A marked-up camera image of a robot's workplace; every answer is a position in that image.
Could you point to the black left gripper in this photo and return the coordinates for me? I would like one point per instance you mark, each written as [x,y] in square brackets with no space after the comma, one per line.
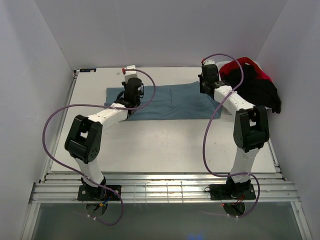
[124,84]

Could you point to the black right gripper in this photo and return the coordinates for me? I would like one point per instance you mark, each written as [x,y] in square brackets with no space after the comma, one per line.
[201,89]

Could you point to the aluminium frame rail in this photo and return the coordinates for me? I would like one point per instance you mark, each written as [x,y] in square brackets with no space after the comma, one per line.
[62,187]

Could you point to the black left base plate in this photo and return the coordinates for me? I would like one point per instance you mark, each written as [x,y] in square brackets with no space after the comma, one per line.
[115,192]

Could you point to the black t shirt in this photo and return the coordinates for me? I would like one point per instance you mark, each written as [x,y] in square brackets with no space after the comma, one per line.
[255,90]

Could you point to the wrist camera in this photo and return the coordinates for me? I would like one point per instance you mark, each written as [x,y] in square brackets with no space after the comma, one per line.
[129,72]
[207,61]

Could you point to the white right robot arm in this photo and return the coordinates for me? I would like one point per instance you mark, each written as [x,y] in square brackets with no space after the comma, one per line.
[250,133]

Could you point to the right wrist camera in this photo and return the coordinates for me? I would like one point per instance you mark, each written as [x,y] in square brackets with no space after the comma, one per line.
[207,61]

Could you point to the blue label sticker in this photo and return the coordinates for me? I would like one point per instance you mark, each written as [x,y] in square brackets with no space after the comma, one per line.
[87,70]

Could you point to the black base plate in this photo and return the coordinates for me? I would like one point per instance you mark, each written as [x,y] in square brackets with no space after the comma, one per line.
[115,192]
[222,192]

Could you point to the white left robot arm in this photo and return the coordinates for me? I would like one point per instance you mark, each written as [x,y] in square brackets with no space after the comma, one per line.
[83,141]

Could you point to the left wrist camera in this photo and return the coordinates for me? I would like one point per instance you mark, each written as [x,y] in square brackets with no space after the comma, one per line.
[129,72]

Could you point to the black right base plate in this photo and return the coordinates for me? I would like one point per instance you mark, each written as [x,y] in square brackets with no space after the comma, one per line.
[222,192]

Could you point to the blue t shirt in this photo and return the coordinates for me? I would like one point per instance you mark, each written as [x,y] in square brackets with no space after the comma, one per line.
[177,102]

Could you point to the white perforated plastic basket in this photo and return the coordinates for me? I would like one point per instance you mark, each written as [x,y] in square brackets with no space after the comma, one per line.
[222,65]

